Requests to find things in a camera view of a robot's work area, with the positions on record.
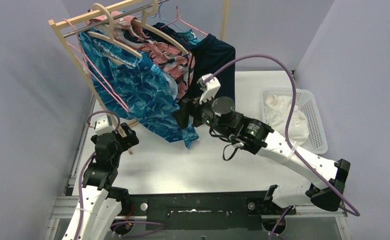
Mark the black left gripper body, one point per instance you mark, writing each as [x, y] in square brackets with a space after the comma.
[126, 136]

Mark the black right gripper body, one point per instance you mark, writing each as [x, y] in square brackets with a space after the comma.
[202, 112]

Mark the blue shark print shorts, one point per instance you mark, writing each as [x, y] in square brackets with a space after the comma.
[141, 84]

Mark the white shorts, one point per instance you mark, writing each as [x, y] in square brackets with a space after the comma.
[276, 111]

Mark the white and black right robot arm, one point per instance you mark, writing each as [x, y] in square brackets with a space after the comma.
[324, 179]

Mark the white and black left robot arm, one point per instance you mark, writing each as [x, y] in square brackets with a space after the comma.
[99, 201]

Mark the navy blue shorts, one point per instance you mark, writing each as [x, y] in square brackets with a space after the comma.
[210, 54]

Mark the wooden hanger rear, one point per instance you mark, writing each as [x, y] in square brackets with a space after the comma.
[150, 11]

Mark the pink floral shorts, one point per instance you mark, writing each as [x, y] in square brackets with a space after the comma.
[177, 67]

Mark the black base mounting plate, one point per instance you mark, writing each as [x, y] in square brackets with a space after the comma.
[207, 211]

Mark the white plastic basket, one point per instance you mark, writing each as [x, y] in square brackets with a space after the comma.
[316, 142]

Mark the wooden clothes rack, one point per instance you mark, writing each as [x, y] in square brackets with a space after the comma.
[98, 22]

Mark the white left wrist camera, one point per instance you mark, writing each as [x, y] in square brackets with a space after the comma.
[102, 125]

